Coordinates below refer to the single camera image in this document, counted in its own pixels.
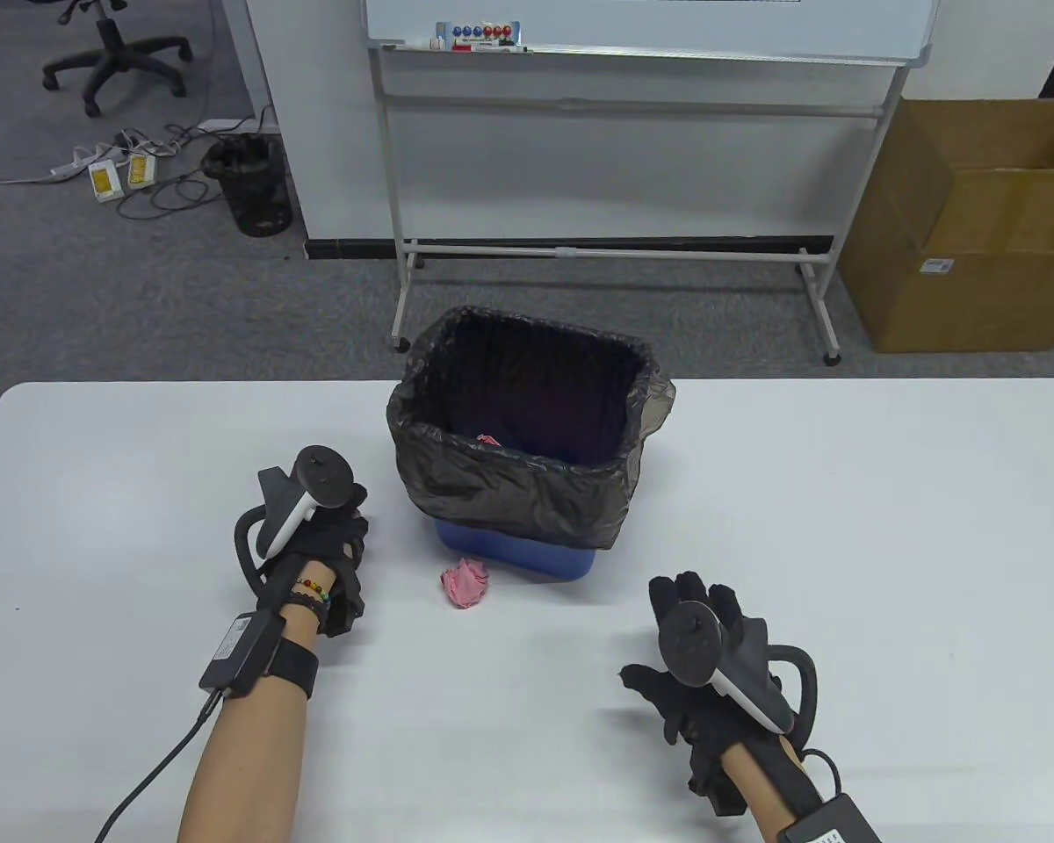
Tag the person's left hand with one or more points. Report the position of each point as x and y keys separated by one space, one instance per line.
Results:
x=334 y=544

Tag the person's right hand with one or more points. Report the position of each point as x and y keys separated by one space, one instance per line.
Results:
x=685 y=588

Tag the blue recycling bin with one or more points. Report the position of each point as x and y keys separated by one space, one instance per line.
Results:
x=509 y=553

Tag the person's left forearm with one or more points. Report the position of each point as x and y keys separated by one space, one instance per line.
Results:
x=246 y=773

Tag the black plastic bin liner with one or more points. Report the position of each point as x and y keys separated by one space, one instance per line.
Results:
x=509 y=492

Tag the grey white right hand controller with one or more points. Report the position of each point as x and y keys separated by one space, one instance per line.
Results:
x=689 y=645

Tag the grey white hand controller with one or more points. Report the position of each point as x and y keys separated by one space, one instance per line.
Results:
x=689 y=645
x=321 y=474

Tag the grey white left hand controller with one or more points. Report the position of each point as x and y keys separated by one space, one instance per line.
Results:
x=321 y=474

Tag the black left wrist sensor box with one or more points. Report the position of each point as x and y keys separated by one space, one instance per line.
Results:
x=241 y=650

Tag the black wrist sensor box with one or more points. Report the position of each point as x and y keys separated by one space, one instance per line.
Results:
x=241 y=650
x=834 y=825

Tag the black right wrist sensor box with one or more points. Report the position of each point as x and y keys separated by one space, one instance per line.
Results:
x=834 y=825

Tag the black mesh wastebasket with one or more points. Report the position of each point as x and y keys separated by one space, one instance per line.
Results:
x=255 y=198

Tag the brown cardboard box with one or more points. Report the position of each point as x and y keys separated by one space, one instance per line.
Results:
x=975 y=299

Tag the white yellow charger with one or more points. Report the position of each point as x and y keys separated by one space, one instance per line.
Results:
x=142 y=171
x=104 y=182

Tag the white power strip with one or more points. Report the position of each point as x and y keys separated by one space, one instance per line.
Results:
x=70 y=167

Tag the white marker with black cap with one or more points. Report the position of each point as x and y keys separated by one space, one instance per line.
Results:
x=502 y=50

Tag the strip of round magnets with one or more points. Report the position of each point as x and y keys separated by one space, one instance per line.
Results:
x=479 y=33

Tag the office chair base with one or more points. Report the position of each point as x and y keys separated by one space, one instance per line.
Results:
x=105 y=53

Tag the white rolling whiteboard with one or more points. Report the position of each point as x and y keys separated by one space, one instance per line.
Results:
x=632 y=22

